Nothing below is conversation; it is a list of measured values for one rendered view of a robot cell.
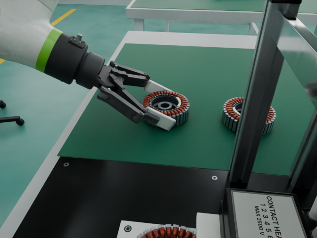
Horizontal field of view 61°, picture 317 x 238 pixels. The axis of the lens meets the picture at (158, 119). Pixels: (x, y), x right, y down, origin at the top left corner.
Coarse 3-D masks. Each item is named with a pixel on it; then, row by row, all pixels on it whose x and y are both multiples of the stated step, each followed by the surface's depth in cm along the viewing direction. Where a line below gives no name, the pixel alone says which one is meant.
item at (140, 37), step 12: (132, 36) 108; (144, 36) 108; (156, 36) 108; (168, 36) 108; (180, 36) 108; (192, 36) 108; (204, 36) 108; (216, 36) 108; (228, 36) 108; (240, 36) 108; (252, 36) 108; (120, 48) 98; (252, 48) 98; (84, 108) 66; (72, 120) 62; (60, 144) 56; (48, 156) 53; (48, 168) 50; (36, 180) 48; (24, 192) 46; (36, 192) 46; (24, 204) 44; (12, 216) 42; (24, 216) 42; (0, 228) 40; (12, 228) 40
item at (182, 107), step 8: (152, 96) 64; (160, 96) 64; (168, 96) 64; (176, 96) 64; (184, 96) 64; (144, 104) 61; (152, 104) 64; (160, 104) 63; (168, 104) 63; (176, 104) 64; (184, 104) 61; (168, 112) 58; (176, 112) 58; (184, 112) 59; (144, 120) 61; (176, 120) 59; (184, 120) 61
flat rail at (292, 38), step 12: (288, 12) 28; (276, 24) 29; (288, 24) 26; (300, 24) 25; (276, 36) 29; (288, 36) 25; (300, 36) 22; (312, 36) 22; (288, 48) 25; (300, 48) 22; (312, 48) 20; (288, 60) 25; (300, 60) 22; (312, 60) 20; (300, 72) 22; (312, 72) 20; (312, 84) 20; (312, 96) 20
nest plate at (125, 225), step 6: (126, 222) 37; (132, 222) 37; (138, 222) 37; (120, 228) 37; (126, 228) 37; (132, 228) 37; (138, 228) 37; (144, 228) 37; (180, 228) 37; (192, 228) 37; (120, 234) 36; (126, 234) 36; (132, 234) 36; (138, 234) 36
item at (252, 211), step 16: (240, 192) 24; (256, 192) 24; (272, 192) 24; (224, 208) 25; (240, 208) 23; (256, 208) 23; (272, 208) 23; (288, 208) 23; (304, 208) 26; (208, 224) 26; (224, 224) 24; (240, 224) 22; (256, 224) 22; (272, 224) 22; (288, 224) 22; (304, 224) 22
